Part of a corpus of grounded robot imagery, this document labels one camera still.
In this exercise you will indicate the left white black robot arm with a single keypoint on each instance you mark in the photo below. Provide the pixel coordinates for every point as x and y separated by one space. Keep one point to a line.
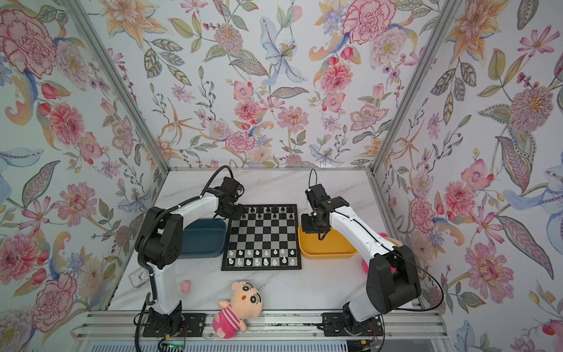
161 236

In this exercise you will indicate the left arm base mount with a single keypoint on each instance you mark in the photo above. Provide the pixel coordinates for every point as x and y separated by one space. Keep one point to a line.
184 325

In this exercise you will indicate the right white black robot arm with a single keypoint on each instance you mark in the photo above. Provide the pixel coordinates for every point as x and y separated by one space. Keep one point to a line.
392 279

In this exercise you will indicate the small pink eraser toy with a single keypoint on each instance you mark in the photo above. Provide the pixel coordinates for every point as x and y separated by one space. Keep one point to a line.
186 286

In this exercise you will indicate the small white clock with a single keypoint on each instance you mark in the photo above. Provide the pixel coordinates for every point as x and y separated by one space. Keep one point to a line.
139 277

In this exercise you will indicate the teal plastic tray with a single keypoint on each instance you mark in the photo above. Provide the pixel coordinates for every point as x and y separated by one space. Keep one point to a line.
204 238

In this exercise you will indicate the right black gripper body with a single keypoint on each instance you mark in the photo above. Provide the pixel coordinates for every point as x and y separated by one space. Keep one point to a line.
313 224

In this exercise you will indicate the pink striped plush doll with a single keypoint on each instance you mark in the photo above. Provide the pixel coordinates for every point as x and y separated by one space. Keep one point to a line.
246 303

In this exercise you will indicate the yellow plastic tray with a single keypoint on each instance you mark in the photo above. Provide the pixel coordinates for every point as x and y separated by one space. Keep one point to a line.
333 247

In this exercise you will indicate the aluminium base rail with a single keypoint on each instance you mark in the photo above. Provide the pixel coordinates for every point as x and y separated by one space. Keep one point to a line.
272 324

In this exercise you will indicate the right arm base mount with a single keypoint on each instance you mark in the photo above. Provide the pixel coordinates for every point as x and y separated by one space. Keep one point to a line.
341 324

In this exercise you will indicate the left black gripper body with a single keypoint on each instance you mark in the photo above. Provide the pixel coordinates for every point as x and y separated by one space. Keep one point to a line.
233 212

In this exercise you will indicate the black and white chessboard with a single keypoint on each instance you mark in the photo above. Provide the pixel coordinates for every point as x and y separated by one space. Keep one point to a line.
265 238

